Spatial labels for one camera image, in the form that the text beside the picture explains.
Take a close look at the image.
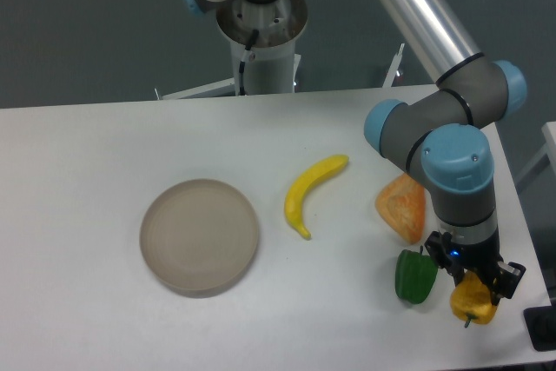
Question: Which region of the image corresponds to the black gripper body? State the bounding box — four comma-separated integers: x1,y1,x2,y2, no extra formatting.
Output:
452,229,503,284

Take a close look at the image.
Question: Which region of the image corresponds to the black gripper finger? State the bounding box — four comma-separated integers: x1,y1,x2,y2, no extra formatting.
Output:
425,231,463,287
488,261,526,305

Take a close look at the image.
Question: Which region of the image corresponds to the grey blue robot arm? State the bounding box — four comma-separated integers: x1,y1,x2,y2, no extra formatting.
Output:
184,0,527,304

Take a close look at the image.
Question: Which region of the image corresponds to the green bell pepper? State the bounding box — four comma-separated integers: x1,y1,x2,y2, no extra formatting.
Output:
394,246,438,305

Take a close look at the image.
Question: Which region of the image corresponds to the beige round plate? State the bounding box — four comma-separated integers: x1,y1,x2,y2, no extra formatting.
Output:
139,179,260,298

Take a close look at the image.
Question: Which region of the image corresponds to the orange triangular bread piece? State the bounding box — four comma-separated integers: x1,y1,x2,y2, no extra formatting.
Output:
374,174,426,244

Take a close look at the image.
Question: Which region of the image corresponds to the black device at table edge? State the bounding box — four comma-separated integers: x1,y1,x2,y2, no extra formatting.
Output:
523,306,555,352

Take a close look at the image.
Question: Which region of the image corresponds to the yellow banana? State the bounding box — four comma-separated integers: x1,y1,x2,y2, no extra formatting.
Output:
283,154,349,241

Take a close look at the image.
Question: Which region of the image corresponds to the white frame at right edge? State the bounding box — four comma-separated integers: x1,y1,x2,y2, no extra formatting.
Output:
514,121,556,194

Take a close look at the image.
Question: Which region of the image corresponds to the black cable on pedestal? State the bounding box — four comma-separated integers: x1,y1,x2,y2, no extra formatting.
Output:
236,28,261,96

